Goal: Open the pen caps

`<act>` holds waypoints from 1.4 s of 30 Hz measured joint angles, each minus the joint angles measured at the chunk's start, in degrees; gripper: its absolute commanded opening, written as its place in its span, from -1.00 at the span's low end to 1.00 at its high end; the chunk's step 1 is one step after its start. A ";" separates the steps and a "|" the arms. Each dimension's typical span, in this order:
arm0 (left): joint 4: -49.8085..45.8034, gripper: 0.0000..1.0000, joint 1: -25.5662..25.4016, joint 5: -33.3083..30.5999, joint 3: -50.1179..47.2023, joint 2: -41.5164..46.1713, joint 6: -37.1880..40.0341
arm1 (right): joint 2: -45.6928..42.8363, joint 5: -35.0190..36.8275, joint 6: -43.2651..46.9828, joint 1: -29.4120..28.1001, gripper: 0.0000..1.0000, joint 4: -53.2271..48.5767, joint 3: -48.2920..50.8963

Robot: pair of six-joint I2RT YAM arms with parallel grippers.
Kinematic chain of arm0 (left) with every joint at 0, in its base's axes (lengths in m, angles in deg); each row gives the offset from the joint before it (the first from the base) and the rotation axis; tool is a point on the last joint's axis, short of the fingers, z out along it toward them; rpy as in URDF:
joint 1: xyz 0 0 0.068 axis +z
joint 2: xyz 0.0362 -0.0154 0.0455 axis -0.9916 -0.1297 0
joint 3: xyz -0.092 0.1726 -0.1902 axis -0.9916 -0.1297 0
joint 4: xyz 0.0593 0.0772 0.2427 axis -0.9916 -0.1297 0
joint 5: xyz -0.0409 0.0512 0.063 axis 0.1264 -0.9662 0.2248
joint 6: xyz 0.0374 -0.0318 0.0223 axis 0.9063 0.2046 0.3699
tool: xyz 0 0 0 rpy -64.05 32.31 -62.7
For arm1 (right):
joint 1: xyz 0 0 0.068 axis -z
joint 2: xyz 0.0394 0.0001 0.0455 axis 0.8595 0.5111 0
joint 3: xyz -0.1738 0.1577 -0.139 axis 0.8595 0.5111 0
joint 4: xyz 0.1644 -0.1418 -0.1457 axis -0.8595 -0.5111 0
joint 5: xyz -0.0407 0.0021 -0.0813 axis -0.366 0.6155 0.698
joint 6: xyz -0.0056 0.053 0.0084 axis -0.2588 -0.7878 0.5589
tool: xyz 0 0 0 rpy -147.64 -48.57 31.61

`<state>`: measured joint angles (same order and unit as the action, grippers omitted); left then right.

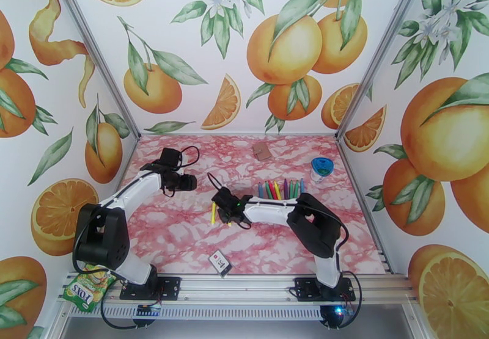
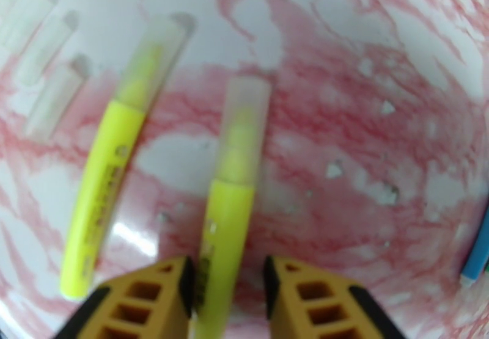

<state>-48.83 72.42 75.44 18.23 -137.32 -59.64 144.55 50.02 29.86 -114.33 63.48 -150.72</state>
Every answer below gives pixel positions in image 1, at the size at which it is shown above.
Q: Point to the small black white card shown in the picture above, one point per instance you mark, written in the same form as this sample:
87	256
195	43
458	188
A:
220	263

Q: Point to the purple marker pen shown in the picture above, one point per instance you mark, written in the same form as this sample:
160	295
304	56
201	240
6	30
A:
285	189

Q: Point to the black round controller with LED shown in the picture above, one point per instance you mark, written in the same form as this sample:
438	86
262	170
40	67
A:
334	315

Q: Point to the red marker pen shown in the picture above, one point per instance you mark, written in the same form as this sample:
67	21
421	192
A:
272	190

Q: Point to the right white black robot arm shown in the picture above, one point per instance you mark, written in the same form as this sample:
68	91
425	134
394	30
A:
275	210

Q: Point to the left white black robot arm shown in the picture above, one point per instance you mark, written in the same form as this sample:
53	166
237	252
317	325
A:
133	193

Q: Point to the green yellow candy bag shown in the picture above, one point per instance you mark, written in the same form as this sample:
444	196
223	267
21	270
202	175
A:
89	288

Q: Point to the teal green marker pen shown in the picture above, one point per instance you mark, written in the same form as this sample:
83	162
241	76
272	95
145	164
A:
268	190

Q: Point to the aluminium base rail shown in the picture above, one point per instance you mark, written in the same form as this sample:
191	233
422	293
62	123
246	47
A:
237	288

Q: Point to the brown card wallet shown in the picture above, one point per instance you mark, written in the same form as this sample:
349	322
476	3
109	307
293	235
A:
262	152

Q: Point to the clear cup with blue lid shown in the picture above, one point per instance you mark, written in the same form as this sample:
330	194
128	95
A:
321	168

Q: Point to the aluminium frame post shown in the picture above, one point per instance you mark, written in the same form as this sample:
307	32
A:
383	51
96	51

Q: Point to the small blue circuit board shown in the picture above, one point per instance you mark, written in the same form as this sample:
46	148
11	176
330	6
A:
149	309

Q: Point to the blue marker pen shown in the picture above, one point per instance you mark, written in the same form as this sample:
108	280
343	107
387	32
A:
260	190
302	186

